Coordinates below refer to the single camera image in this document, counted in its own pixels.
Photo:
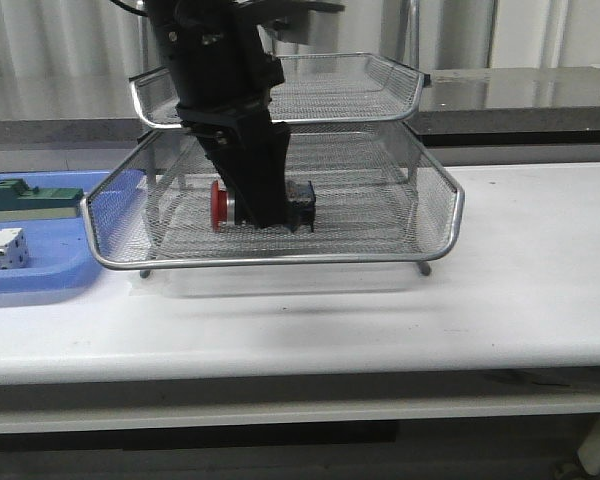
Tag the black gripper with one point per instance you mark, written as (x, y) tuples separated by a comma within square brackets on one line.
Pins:
[(223, 76)]

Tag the red emergency stop button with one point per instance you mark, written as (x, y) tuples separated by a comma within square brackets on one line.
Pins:
[(227, 211)]

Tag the silver mesh tray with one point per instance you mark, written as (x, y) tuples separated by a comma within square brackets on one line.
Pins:
[(380, 197), (317, 88)]

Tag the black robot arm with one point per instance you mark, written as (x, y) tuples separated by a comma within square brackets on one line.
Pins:
[(279, 10)]

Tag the blue plastic tray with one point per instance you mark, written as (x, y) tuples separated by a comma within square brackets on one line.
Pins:
[(59, 263)]

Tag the green terminal block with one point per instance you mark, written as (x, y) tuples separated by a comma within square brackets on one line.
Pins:
[(16, 195)]

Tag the white circuit breaker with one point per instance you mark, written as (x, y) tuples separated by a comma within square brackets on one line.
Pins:
[(14, 251)]

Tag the dark grey back counter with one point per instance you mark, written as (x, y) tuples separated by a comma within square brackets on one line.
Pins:
[(504, 106)]

